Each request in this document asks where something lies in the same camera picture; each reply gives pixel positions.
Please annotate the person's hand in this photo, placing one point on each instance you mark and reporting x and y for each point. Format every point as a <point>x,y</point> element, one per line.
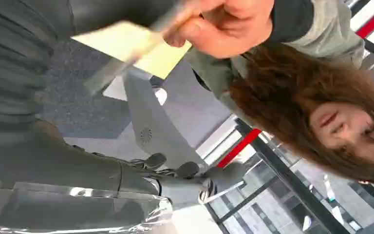
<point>225,29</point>

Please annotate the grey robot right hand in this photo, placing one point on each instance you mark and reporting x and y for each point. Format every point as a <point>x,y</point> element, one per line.
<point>77,168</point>

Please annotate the person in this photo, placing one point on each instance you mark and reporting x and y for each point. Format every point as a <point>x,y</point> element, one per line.
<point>303,97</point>

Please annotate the robot right arm ribbed sleeve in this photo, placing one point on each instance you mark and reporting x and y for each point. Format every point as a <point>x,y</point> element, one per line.
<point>9,64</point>

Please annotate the black window frame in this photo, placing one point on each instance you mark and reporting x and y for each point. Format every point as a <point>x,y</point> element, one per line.
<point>290,187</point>

